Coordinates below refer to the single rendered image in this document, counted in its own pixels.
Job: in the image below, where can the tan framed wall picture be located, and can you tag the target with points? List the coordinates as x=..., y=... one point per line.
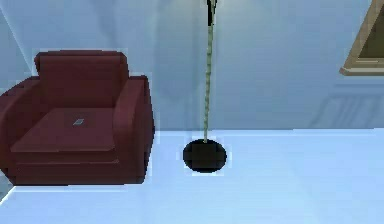
x=366, y=43

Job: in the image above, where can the small grey flat object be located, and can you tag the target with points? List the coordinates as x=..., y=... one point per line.
x=78, y=122

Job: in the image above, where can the floor lamp with black base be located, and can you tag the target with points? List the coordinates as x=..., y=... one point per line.
x=204, y=156

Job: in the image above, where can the dark red armchair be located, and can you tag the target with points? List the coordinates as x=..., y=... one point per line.
x=80, y=140

